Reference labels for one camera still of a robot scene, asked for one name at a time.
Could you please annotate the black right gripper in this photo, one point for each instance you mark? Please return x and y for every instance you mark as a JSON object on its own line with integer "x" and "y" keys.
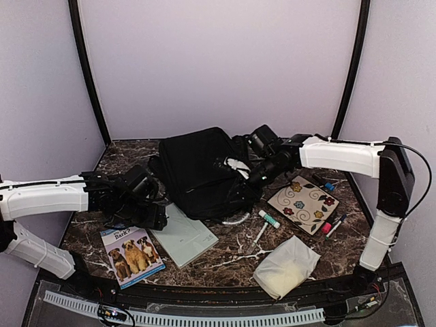
{"x": 250, "y": 186}

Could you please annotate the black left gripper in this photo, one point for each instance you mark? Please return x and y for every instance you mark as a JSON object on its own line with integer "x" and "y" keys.
{"x": 154, "y": 220}

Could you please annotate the pale green hardcover book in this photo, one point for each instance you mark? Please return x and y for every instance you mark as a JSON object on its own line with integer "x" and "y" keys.
{"x": 184, "y": 239}

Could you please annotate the black student backpack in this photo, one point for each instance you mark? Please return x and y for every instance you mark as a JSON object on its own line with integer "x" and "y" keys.
{"x": 185, "y": 166}

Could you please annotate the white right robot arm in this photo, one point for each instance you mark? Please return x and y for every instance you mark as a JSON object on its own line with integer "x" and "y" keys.
{"x": 386, "y": 161}

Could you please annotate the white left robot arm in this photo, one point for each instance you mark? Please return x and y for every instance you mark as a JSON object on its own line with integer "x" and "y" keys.
{"x": 86, "y": 192}

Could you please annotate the dog picture book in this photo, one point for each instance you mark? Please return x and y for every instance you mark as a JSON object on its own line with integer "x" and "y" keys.
{"x": 132, "y": 255}

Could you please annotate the white glue stick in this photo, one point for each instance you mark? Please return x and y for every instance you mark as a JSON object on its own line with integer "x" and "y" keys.
{"x": 268, "y": 218}

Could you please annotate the blue capped black marker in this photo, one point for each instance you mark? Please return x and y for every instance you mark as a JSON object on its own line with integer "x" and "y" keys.
{"x": 322, "y": 182}

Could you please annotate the clear syringe pen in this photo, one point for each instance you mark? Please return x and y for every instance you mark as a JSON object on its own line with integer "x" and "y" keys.
{"x": 256, "y": 239}

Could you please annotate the pink highlighter marker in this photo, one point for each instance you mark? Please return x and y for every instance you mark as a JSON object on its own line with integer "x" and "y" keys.
{"x": 327, "y": 227}

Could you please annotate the green capped marker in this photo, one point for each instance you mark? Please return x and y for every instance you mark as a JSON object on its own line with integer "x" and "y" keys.
{"x": 329, "y": 234}

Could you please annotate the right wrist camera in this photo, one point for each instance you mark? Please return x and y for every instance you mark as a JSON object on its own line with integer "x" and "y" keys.
{"x": 230, "y": 163}

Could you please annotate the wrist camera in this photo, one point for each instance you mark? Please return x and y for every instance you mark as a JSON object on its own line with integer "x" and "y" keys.
{"x": 230, "y": 163}
{"x": 141, "y": 183}

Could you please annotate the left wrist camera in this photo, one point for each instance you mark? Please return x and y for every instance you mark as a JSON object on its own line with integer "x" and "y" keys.
{"x": 141, "y": 183}

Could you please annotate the grey slotted cable duct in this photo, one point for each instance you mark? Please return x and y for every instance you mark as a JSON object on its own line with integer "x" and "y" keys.
{"x": 162, "y": 315}

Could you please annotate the black right frame post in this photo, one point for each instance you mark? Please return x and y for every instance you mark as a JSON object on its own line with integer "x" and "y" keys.
{"x": 354, "y": 64}

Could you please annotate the black frame post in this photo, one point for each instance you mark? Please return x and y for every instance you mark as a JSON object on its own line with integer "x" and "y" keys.
{"x": 354, "y": 64}
{"x": 87, "y": 74}

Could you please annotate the black left frame post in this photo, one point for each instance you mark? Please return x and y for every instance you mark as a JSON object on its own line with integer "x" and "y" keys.
{"x": 87, "y": 74}

